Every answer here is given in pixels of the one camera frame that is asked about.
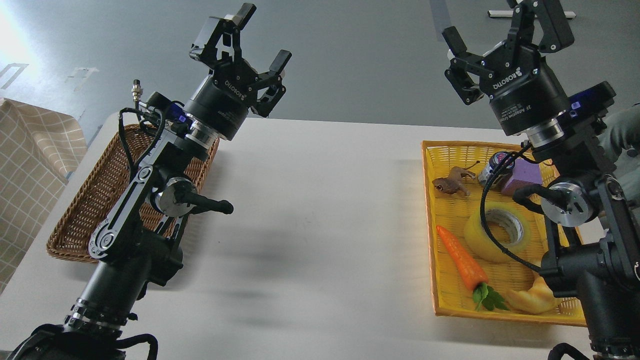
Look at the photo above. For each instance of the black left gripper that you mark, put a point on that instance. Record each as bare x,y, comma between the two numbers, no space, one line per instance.
232,88

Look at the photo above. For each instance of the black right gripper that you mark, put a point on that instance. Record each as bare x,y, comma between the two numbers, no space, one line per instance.
523,92

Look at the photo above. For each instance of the yellow tape roll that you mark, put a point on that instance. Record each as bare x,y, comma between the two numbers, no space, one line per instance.
509,227

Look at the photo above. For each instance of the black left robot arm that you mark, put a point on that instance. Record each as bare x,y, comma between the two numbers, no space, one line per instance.
138,242

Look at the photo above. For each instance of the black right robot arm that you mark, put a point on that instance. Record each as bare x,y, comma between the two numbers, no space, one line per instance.
591,231

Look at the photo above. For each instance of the white metal stand base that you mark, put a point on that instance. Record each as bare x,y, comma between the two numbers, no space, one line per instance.
505,14

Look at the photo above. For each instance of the purple foam block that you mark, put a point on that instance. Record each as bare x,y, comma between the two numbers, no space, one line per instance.
523,174

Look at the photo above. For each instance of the small dark jar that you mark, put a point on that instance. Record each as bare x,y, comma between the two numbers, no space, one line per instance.
491,170

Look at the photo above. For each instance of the brown toy animal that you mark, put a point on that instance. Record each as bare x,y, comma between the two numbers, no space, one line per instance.
453,182

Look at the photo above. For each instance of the brown wicker basket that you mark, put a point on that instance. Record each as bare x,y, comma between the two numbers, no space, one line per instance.
102,189

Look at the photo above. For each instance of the yellow plastic basket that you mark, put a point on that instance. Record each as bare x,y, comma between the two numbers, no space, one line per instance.
450,296

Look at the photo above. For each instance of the beige checkered cloth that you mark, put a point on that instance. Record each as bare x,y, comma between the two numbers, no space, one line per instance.
39,148

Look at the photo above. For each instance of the orange toy carrot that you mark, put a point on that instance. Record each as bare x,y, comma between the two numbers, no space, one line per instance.
472,274

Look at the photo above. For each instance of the toy croissant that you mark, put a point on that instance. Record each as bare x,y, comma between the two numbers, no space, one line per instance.
536,300

